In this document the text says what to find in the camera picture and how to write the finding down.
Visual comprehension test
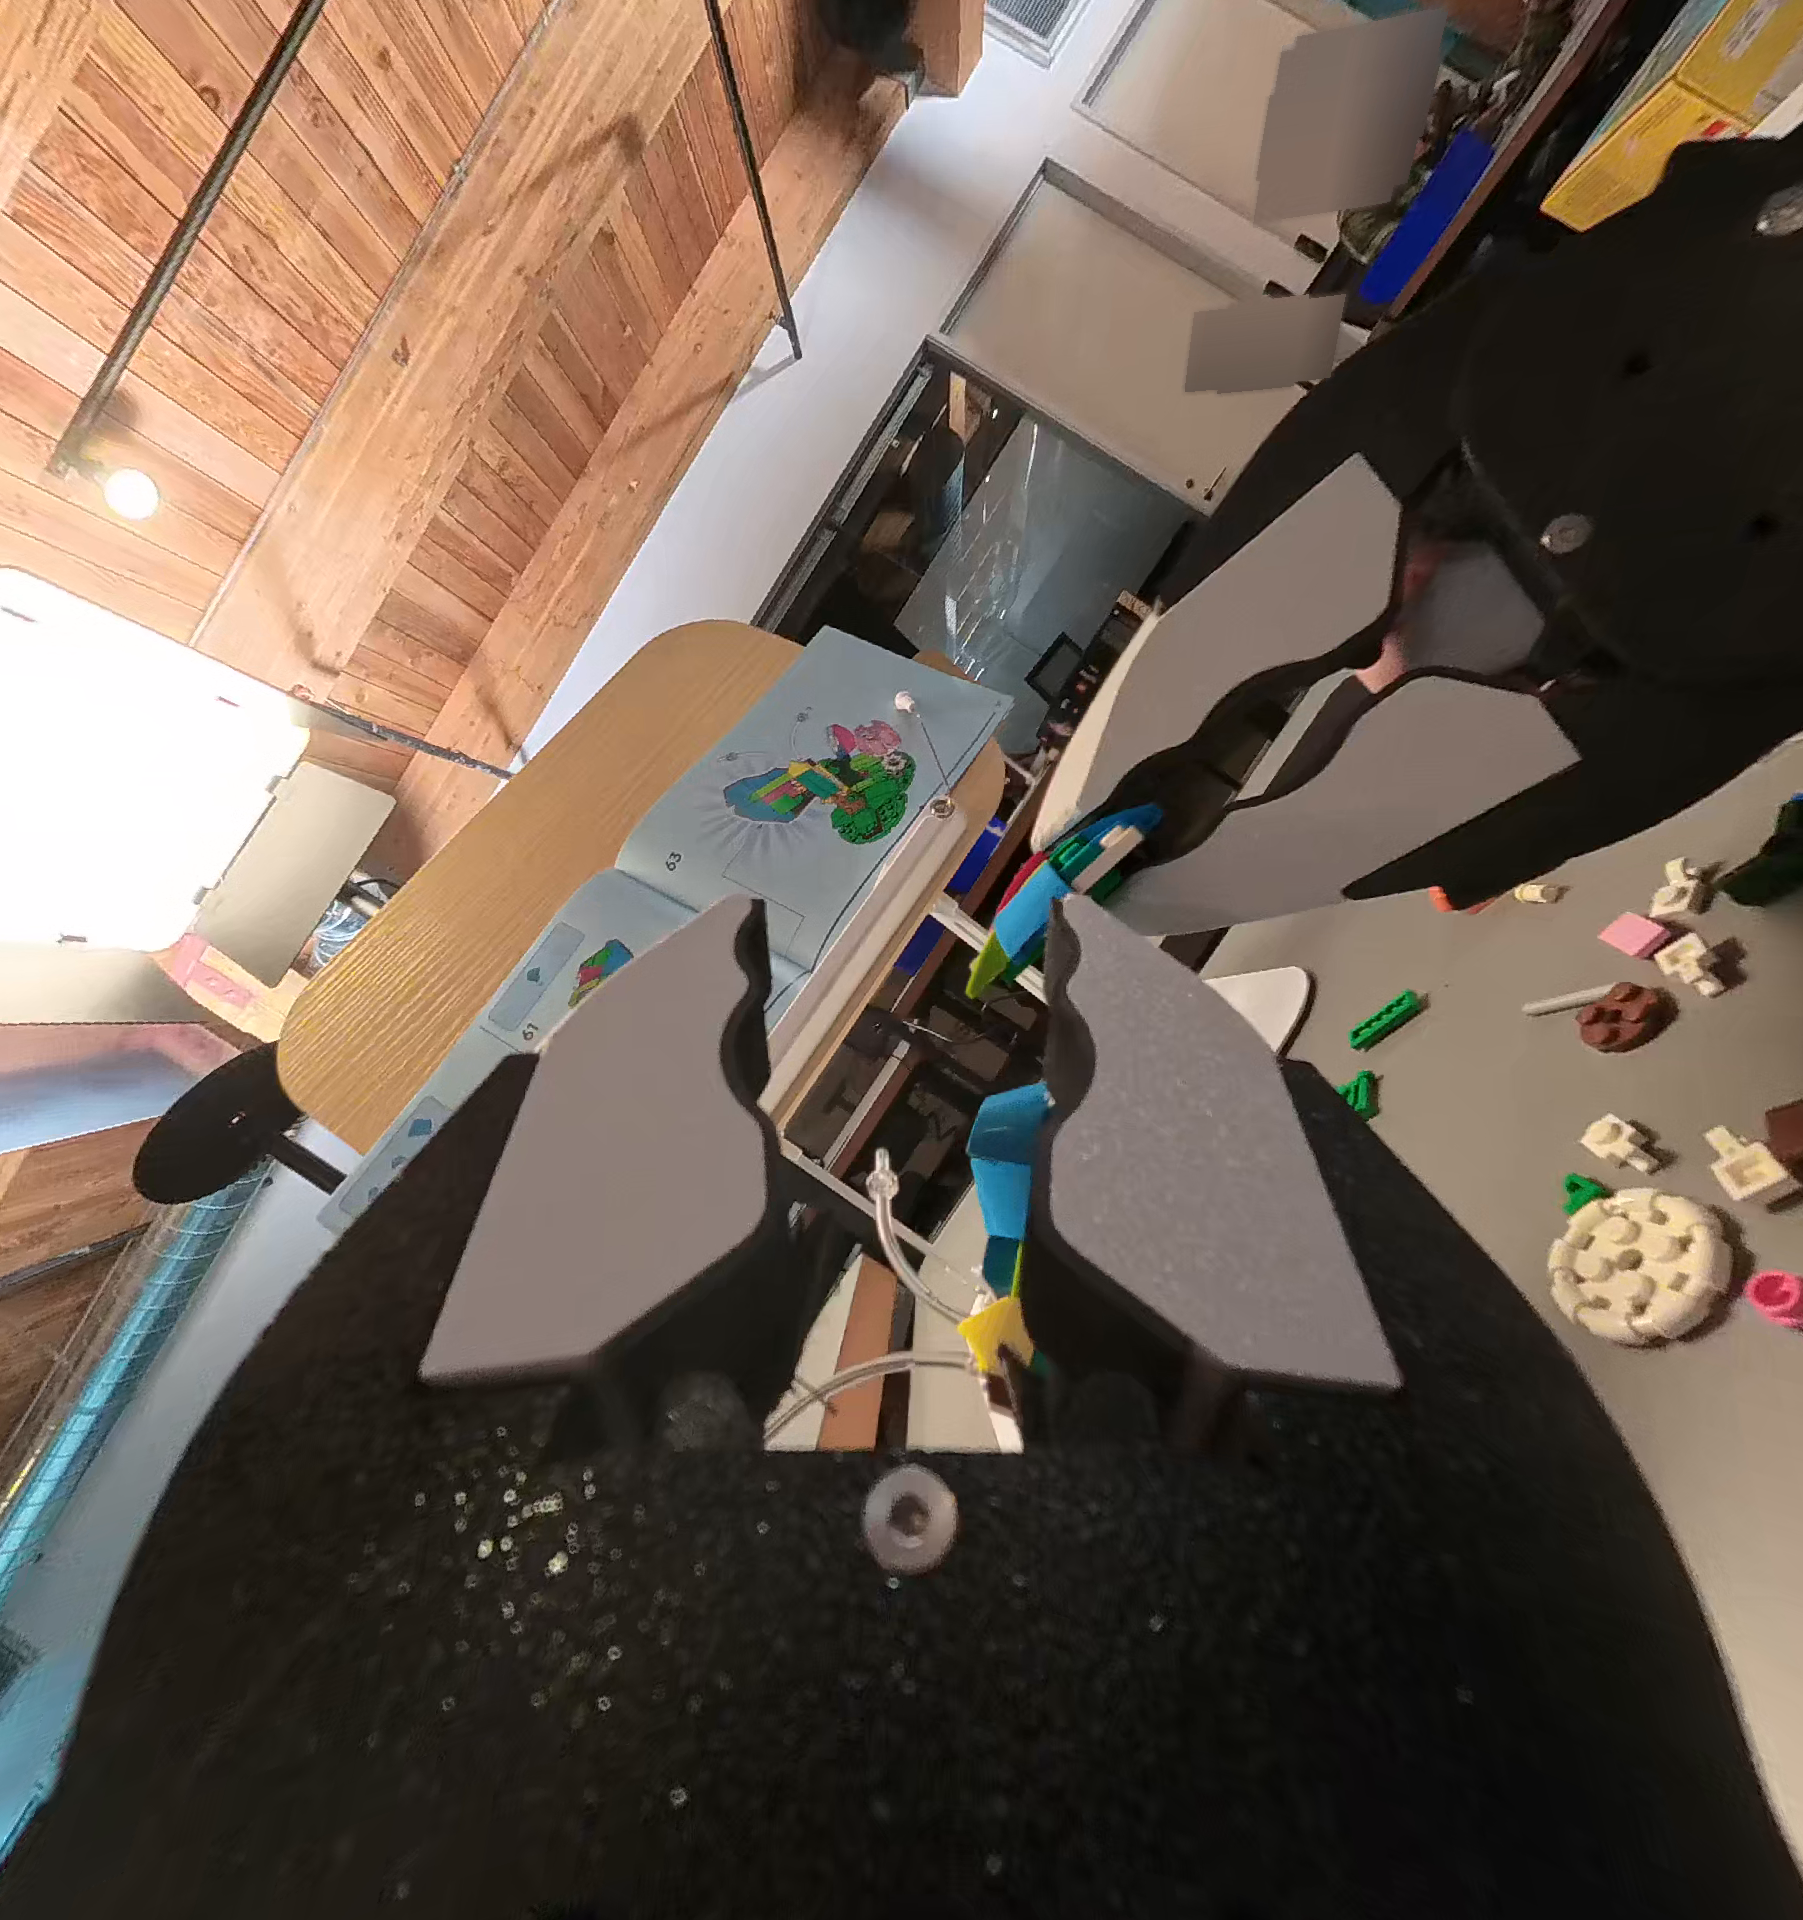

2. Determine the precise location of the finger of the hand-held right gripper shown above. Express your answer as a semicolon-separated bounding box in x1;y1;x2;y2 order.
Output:
1116;670;1586;939
1031;453;1407;858

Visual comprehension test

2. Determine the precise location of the dark green lego piece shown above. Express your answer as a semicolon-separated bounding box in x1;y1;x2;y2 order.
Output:
1715;795;1803;906

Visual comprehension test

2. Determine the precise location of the black ceiling pipe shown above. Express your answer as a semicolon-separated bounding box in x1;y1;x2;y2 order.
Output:
704;0;805;365
48;0;309;475

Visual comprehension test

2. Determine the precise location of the brown round lego plate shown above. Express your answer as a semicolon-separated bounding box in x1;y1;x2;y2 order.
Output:
1572;982;1681;1052

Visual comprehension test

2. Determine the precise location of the yellow cardboard box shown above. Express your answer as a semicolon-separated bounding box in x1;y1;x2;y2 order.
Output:
1538;0;1803;232

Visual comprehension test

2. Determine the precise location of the grey flat panel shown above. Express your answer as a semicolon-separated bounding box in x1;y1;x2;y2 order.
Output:
186;758;398;992

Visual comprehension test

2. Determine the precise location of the blue storage bin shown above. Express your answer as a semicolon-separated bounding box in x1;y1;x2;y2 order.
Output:
1358;129;1496;311

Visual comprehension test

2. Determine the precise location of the white round lego plate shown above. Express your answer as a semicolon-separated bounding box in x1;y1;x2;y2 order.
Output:
1547;1186;1733;1344

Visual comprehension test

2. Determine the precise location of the white rounded base plate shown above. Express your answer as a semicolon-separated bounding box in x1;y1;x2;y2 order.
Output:
1204;967;1310;1059

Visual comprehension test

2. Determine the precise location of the bright studio light panel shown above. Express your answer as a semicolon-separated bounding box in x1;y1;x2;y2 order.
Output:
0;563;309;955

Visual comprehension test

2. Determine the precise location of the colourful lego model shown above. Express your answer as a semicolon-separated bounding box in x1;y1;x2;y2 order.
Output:
960;801;1165;1383

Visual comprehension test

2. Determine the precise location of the lego instruction booklet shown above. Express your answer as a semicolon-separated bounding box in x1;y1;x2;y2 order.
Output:
315;627;1016;1231

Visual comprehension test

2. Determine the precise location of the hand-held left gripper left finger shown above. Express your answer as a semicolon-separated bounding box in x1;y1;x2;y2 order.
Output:
416;894;787;1390

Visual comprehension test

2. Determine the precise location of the wooden booklet board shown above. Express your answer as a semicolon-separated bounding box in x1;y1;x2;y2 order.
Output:
274;618;1011;1158

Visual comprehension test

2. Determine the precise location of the black round stand base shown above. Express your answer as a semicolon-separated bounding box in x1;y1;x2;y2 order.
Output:
133;1043;304;1208

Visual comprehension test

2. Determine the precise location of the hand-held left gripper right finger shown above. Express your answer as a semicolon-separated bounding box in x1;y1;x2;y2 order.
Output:
1036;894;1402;1398

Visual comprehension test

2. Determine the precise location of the clear plastic tube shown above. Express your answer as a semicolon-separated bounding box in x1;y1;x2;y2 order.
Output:
762;1149;1000;1448

